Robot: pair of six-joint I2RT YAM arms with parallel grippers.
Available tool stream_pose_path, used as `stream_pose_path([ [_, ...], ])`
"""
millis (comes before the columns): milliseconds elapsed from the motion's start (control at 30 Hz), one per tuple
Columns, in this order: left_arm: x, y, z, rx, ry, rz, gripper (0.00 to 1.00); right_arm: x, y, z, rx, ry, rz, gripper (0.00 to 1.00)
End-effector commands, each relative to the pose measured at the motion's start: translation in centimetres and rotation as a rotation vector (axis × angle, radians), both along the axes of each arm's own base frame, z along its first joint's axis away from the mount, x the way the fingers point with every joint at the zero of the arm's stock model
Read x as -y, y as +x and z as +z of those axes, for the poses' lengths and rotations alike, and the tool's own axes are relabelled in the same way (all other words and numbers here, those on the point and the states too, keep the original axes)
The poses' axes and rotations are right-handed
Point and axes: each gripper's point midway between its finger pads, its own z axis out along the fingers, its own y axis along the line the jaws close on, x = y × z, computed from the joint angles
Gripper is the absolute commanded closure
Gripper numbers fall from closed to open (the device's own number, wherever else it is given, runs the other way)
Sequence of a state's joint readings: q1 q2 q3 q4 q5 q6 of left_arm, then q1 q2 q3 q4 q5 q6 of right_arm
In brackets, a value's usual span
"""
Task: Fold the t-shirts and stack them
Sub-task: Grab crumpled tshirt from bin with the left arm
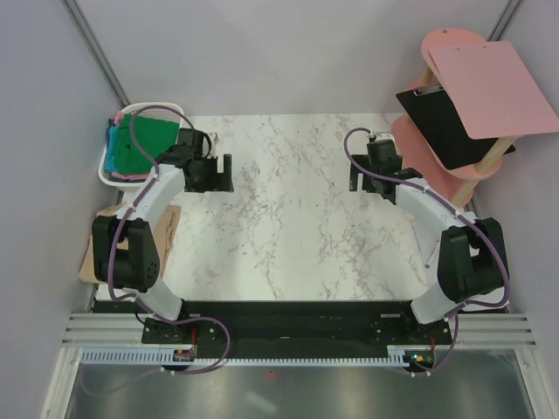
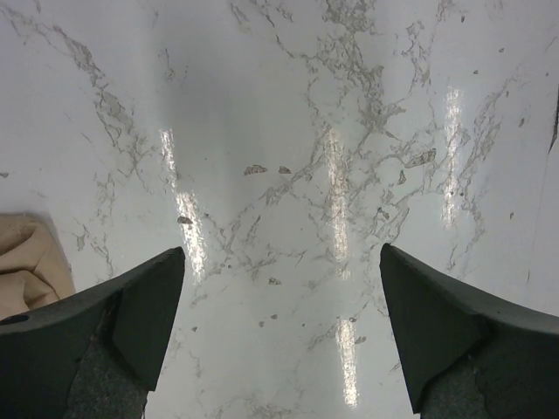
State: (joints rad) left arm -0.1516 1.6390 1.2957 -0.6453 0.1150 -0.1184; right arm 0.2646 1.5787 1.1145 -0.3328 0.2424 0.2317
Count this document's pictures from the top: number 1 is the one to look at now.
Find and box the black clipboard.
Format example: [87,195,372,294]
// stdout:
[396,84,497,170]

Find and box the pink wooden side shelf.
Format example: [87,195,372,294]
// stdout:
[391,28,502,207]

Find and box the white pen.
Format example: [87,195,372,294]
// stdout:
[424,244,439,269]

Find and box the dark blue folded t shirt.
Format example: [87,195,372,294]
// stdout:
[105,119,115,147]

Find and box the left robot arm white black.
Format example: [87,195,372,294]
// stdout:
[92,128,234,343]

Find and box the teal folded t shirt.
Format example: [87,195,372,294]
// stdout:
[104,127,118,173]

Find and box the aluminium frame rail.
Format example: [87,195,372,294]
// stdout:
[62,313,143,347]

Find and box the green t shirt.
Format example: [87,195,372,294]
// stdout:
[114,115,179,175]

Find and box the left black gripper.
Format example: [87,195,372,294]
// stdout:
[185,155,232,194]

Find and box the white slotted cable duct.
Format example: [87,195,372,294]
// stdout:
[79,345,433,367]

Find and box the pink folded t shirt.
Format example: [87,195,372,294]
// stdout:
[108,111,125,180]

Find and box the white paper sheet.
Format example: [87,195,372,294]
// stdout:
[409,207,466,287]

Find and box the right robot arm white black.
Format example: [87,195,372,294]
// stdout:
[346,129,510,344]

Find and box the white plastic laundry basket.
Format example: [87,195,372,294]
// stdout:
[98,102,186,192]

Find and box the pink clipboard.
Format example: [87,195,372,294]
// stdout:
[430,41,558,140]

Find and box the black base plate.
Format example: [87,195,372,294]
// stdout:
[91,299,511,360]

